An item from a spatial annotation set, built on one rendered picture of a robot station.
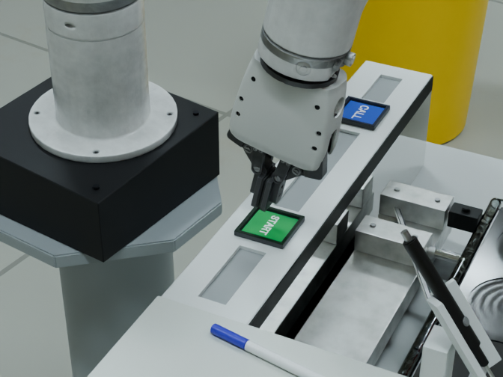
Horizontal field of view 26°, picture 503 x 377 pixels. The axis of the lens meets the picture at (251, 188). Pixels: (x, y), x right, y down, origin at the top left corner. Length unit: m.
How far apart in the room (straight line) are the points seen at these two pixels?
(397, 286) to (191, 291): 0.25
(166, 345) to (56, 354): 1.45
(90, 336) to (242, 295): 0.53
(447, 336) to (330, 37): 0.28
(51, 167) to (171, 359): 0.43
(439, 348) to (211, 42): 2.85
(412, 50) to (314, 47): 1.97
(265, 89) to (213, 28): 2.74
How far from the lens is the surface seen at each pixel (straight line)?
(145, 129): 1.38
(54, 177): 1.33
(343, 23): 0.96
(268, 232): 1.13
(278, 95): 1.02
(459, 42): 2.97
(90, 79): 1.32
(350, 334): 1.13
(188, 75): 3.46
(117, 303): 1.49
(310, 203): 1.18
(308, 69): 0.98
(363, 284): 1.20
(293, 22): 0.96
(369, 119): 1.32
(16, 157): 1.37
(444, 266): 1.30
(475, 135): 3.21
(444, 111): 3.07
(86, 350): 1.57
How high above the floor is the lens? 1.63
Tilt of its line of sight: 34 degrees down
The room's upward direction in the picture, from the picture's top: straight up
